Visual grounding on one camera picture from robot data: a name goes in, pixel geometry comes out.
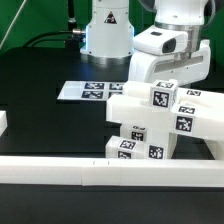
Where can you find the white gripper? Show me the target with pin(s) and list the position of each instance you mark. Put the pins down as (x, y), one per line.
(168, 54)

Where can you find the white chair back frame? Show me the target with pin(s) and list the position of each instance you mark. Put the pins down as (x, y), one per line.
(196, 113)

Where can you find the white chair seat part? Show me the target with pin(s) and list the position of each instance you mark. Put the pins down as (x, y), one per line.
(160, 144)

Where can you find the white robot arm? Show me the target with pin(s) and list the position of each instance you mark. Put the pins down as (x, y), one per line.
(109, 35)

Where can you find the white right fence bar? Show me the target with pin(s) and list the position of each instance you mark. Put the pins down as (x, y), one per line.
(216, 148)

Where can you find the white fence bar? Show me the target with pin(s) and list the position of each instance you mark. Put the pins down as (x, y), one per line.
(3, 122)
(111, 172)
(216, 148)

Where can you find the white left fence bar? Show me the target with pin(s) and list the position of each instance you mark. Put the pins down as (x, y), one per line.
(3, 122)

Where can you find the white front fence bar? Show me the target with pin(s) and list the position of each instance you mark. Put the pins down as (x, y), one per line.
(111, 172)

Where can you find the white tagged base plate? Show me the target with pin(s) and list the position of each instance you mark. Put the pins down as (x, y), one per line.
(89, 90)

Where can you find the black vertical post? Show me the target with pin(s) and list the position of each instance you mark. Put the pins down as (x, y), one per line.
(71, 13)

